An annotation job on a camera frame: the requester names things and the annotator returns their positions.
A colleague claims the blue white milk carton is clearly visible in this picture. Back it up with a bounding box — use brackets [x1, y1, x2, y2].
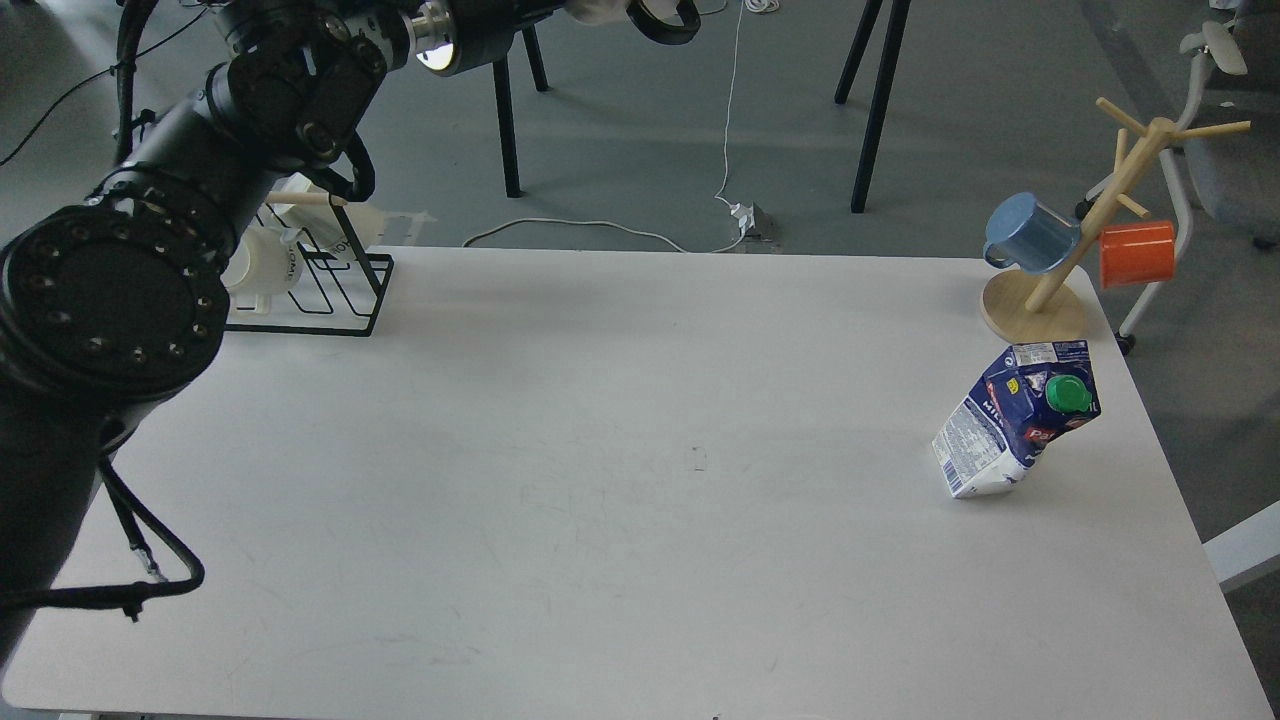
[932, 340, 1101, 498]

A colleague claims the white mug black handle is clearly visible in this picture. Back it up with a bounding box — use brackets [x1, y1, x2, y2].
[564, 1, 701, 46]

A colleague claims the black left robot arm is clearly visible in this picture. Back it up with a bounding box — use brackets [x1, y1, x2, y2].
[1, 1, 561, 659]

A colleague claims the white mug on rack rear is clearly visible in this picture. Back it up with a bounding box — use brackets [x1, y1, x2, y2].
[268, 174, 387, 255]

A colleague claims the white mug on rack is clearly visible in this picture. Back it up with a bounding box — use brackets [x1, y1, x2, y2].
[221, 225, 305, 296]
[268, 174, 387, 255]

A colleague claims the black table leg left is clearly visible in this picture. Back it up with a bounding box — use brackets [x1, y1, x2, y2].
[492, 26, 550, 199]

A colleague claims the black table leg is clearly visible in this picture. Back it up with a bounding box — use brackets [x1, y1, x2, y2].
[492, 26, 550, 199]
[833, 1, 913, 214]

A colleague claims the white mug on rack front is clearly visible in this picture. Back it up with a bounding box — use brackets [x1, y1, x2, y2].
[221, 225, 305, 296]

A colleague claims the blue mug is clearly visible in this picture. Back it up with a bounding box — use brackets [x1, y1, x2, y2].
[983, 192, 1082, 275]

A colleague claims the wooden mug tree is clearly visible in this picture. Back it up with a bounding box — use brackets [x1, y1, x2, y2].
[982, 97, 1251, 345]

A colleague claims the black table leg right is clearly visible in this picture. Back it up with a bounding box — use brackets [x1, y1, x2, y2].
[833, 1, 913, 214]

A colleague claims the orange mug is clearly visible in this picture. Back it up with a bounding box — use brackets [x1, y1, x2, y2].
[1098, 220, 1178, 290]

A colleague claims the grey office chair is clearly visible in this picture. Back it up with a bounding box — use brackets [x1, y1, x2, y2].
[1074, 20, 1280, 354]

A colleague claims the white floor cable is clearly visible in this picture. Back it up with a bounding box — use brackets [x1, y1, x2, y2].
[461, 0, 781, 252]

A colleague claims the black wire mug rack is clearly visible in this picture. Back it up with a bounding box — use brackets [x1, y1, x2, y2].
[227, 201, 396, 337]

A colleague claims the black floor cable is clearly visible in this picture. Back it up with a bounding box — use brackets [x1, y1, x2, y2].
[0, 10, 206, 167]

